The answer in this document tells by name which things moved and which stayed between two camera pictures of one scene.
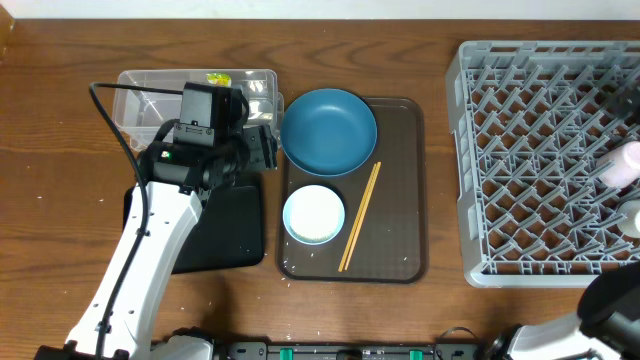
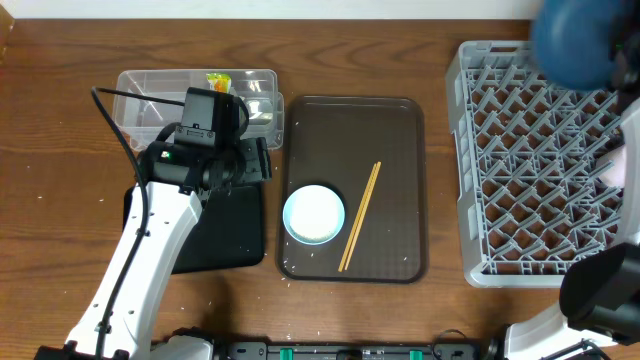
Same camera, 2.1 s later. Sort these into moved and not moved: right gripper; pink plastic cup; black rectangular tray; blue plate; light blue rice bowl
Moved: blue plate; right gripper
Not moved: black rectangular tray; pink plastic cup; light blue rice bowl
